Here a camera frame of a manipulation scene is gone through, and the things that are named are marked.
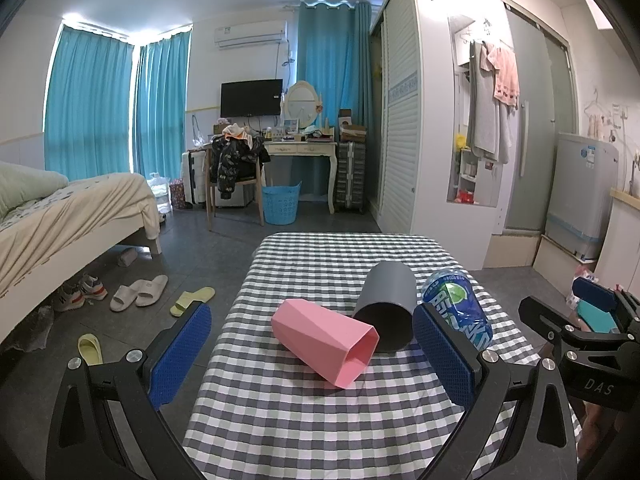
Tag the tall teal curtain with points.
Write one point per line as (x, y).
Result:
(330, 75)

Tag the narrow teal curtain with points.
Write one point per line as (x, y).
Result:
(160, 105)

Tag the pink hanging towel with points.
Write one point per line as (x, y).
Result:
(506, 80)

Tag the white air conditioner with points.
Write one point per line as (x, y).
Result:
(250, 34)

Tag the frosted glass door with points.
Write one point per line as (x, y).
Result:
(532, 125)

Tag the light green slipper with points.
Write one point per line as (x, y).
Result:
(192, 301)
(90, 350)

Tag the blue green plastic bottle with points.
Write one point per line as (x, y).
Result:
(457, 305)

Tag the black suitcase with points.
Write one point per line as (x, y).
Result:
(351, 177)

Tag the teal box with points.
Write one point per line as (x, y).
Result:
(597, 318)

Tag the wooden chair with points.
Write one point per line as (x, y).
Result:
(260, 195)

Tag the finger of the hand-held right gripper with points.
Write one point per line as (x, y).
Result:
(595, 294)
(542, 315)

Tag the black jacket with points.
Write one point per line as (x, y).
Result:
(232, 160)

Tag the cardboard box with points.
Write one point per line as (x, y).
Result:
(352, 132)

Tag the clear water jug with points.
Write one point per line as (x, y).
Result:
(159, 195)

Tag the grey hanging towel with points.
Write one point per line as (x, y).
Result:
(482, 110)

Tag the white dressing table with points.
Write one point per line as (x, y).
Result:
(300, 149)

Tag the grey sneaker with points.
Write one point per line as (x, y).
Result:
(92, 287)
(67, 300)

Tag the light green pillow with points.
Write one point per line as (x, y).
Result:
(25, 185)

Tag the white wall hanger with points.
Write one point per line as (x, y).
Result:
(595, 105)

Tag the bed with beige sheet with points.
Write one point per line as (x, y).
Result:
(65, 220)

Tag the grey white checkered tablecloth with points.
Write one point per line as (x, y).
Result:
(280, 425)

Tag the grey cup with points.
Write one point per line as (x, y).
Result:
(387, 305)

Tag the pink faceted cup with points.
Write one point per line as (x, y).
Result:
(325, 342)

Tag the patterned gift bag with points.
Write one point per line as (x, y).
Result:
(177, 195)

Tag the black television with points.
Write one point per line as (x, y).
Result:
(251, 98)

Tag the wide teal curtain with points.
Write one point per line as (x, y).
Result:
(87, 105)

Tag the oval white mirror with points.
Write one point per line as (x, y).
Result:
(302, 102)

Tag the white wardrobe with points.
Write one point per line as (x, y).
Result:
(400, 125)

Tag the grey washing machine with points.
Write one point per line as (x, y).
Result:
(580, 190)

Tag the person's right forearm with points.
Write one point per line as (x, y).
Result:
(597, 427)

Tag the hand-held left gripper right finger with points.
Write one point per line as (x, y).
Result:
(444, 360)

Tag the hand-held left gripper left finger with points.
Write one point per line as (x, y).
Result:
(181, 355)

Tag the white slipper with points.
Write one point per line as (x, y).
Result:
(125, 297)
(152, 290)

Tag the blue laundry basket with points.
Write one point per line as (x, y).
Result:
(281, 205)

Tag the grey slipper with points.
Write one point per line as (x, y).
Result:
(127, 257)

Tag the white suitcase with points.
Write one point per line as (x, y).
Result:
(195, 177)

